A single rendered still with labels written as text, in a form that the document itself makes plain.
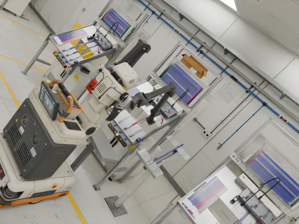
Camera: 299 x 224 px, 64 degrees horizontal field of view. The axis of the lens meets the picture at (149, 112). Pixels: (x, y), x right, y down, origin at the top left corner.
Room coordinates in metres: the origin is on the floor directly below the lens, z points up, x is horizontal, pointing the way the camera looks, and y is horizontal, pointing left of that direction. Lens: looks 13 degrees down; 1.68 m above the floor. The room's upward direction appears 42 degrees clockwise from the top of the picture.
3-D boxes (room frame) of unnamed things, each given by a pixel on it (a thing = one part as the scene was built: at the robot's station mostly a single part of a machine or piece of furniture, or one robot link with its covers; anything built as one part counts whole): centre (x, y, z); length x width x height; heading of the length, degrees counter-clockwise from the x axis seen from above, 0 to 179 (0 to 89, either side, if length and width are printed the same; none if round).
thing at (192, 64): (3.38, -0.09, 1.82); 0.68 x 0.30 x 0.20; 64
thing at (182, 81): (3.06, -0.06, 1.52); 0.51 x 0.13 x 0.27; 64
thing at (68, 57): (3.66, 1.31, 0.66); 1.01 x 0.73 x 1.31; 154
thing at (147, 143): (3.20, -0.06, 0.31); 0.70 x 0.65 x 0.62; 64
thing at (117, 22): (3.85, 1.24, 0.95); 1.35 x 0.82 x 1.90; 154
